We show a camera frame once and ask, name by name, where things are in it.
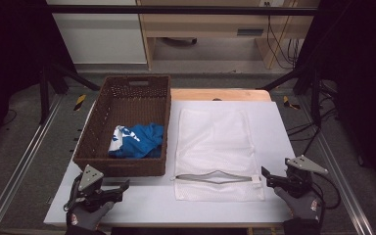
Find black metal stand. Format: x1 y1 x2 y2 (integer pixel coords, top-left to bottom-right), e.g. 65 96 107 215
38 61 101 125
259 62 323 127

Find person's left hand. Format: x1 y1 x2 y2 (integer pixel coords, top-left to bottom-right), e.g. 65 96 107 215
66 201 116 231

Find white mesh laundry bag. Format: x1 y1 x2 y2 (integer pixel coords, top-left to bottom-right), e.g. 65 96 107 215
170 108 266 202

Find yellow and black tape marker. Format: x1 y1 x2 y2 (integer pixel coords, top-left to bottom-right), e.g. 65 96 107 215
72 93 88 112
282 95 302 111

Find brown wicker basket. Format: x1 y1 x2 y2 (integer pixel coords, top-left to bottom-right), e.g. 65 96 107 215
72 74 172 179

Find black curtain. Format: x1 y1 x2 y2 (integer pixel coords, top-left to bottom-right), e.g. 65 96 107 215
302 0 376 200
0 0 76 160

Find person's right hand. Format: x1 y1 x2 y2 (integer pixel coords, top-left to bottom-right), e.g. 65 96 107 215
272 186 324 222

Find right hand-held gripper cable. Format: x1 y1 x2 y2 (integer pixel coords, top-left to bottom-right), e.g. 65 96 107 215
311 171 343 226

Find thin black floor cable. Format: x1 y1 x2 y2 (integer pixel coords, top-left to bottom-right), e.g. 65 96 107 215
2 107 18 127

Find aluminium floor rail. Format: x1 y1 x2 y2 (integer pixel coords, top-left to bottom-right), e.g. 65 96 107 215
297 97 376 235
0 93 64 235

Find blue and white garment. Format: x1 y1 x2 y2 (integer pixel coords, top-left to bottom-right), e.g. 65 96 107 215
107 122 165 160

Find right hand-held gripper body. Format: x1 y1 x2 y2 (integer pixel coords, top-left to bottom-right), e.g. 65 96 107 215
285 155 329 199

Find dark curved bar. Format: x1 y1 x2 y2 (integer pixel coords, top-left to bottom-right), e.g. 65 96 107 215
161 36 199 46

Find white cabinet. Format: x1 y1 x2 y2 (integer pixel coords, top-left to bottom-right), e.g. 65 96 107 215
45 0 148 65

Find hanging black cables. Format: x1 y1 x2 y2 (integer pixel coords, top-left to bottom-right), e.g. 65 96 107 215
265 2 304 71

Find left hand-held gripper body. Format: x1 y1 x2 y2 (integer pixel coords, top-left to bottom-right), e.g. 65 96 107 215
73 164 114 211

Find black horizontal frame bar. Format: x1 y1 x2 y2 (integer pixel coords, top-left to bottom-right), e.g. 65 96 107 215
45 4 319 17

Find black floor cables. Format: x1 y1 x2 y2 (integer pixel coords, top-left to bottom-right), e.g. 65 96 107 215
286 80 340 156

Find light wooden desk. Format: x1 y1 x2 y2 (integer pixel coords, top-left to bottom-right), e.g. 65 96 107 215
135 0 321 71

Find white power strip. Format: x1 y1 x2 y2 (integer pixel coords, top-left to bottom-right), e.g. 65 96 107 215
258 0 286 8

